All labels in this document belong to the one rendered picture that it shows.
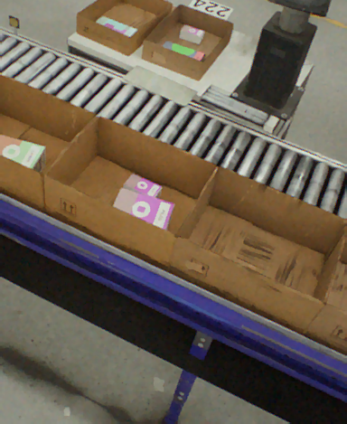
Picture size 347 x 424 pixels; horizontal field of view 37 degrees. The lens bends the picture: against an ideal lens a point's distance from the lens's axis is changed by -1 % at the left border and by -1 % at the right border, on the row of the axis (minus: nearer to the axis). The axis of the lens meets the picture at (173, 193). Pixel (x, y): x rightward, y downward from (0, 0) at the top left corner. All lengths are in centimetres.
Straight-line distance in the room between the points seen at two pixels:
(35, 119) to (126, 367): 108
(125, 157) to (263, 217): 46
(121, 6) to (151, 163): 128
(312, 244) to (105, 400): 107
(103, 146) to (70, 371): 99
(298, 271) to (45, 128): 91
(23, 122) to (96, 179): 35
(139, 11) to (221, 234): 146
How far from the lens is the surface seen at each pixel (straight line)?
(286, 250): 157
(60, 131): 174
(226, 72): 240
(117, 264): 141
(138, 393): 223
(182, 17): 266
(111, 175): 164
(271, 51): 213
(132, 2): 275
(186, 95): 221
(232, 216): 160
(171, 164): 157
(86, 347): 230
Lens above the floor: 208
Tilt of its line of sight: 48 degrees down
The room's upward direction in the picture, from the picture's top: 12 degrees clockwise
